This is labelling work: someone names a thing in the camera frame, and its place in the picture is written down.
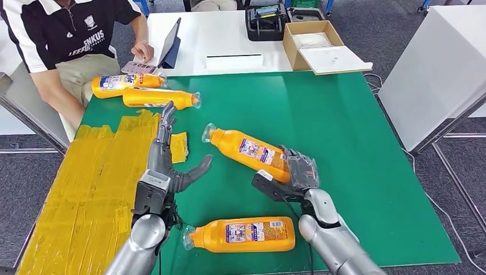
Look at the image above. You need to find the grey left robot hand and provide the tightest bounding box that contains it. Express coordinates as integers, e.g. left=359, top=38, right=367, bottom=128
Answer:
left=147, top=100, right=214, bottom=194

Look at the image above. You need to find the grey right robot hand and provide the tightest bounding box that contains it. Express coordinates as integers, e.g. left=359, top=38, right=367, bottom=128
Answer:
left=281, top=145, right=320, bottom=193

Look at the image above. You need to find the person's left hand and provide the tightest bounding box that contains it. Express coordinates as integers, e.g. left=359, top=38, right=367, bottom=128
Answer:
left=131, top=40, right=156, bottom=64

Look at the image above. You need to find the orange detergent bottle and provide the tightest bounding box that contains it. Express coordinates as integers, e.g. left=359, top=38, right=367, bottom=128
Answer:
left=201, top=122, right=291, bottom=185
left=91, top=73, right=168, bottom=100
left=122, top=87, right=202, bottom=112
left=182, top=216, right=296, bottom=254

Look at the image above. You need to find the pink smartphone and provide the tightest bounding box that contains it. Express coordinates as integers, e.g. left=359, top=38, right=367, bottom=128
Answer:
left=121, top=61, right=158, bottom=76

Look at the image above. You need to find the tablet in dark case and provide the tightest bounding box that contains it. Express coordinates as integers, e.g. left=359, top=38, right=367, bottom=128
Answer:
left=157, top=17, right=182, bottom=70

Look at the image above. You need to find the green table mat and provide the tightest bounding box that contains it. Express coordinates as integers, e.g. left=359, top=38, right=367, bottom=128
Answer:
left=80, top=71, right=461, bottom=275

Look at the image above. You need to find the white desk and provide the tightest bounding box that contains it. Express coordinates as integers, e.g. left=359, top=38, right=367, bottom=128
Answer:
left=129, top=10, right=308, bottom=78

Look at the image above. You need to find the person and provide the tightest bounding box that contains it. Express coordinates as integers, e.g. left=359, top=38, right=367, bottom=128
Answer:
left=0, top=0, right=155, bottom=141
left=190, top=0, right=238, bottom=12

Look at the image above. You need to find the flat white box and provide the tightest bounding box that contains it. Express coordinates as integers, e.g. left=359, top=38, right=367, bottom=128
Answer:
left=205, top=53, right=265, bottom=71

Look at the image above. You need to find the yellow tape patch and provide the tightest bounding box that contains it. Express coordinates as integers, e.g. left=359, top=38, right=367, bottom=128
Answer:
left=17, top=110, right=190, bottom=275

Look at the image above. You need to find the white box lid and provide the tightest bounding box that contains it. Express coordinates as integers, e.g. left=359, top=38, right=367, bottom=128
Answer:
left=299, top=45, right=374, bottom=76

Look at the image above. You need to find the black equipment case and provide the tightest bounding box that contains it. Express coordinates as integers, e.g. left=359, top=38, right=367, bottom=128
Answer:
left=245, top=3, right=288, bottom=42

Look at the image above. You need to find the open cardboard box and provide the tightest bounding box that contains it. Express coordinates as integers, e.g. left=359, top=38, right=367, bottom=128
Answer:
left=283, top=19, right=346, bottom=72

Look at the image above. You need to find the white foam pad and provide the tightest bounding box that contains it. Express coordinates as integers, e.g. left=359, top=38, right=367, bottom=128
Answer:
left=292, top=33, right=333, bottom=49

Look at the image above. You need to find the grey foam case lid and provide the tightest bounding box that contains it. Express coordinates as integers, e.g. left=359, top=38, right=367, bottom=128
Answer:
left=287, top=7, right=327, bottom=23

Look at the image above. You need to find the green plastic crate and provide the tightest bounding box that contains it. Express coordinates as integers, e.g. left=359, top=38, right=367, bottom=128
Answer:
left=291, top=0, right=322, bottom=9

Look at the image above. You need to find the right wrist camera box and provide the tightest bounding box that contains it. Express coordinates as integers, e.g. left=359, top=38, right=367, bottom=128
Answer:
left=251, top=169, right=304, bottom=203

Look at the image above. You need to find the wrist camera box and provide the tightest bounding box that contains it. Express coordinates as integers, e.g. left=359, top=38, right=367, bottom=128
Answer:
left=251, top=169, right=304, bottom=203
left=131, top=169, right=173, bottom=218

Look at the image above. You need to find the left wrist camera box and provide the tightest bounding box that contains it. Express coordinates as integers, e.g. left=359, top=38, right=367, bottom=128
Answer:
left=131, top=169, right=173, bottom=218

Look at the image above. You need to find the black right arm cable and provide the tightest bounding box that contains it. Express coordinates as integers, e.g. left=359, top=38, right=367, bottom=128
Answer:
left=277, top=193, right=316, bottom=275

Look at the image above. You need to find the white table with metal frame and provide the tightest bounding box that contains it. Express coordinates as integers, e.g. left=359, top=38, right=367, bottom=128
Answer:
left=0, top=22, right=73, bottom=156
left=378, top=4, right=486, bottom=232

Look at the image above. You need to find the white floor cable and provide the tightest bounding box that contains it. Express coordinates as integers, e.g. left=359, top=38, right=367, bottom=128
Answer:
left=362, top=72, right=486, bottom=274

